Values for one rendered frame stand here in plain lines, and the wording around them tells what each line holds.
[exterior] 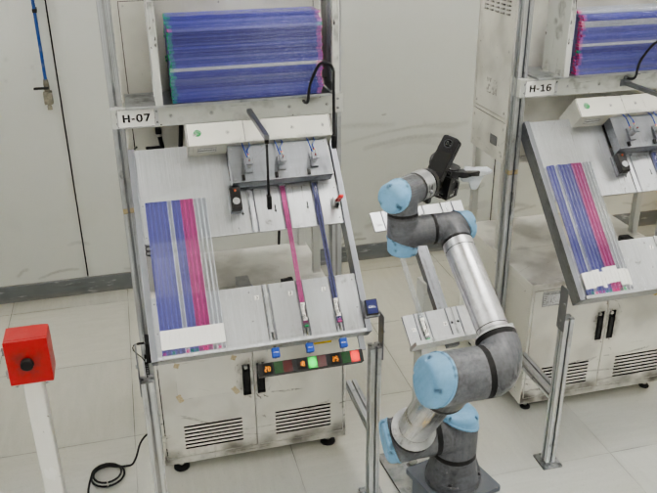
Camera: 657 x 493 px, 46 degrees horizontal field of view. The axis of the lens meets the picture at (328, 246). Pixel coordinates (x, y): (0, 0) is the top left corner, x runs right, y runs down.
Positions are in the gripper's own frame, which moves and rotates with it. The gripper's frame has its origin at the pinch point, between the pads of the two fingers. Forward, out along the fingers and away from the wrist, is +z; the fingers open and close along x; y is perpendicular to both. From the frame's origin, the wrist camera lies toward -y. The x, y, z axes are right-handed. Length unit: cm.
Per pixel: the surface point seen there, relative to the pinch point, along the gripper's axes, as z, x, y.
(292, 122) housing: 15, -74, 18
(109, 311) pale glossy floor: 31, -199, 170
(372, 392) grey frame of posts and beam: 5, -17, 94
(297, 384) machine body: 8, -50, 113
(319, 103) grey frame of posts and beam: 26, -72, 13
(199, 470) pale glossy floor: -22, -68, 150
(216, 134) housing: -7, -87, 23
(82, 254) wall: 37, -229, 151
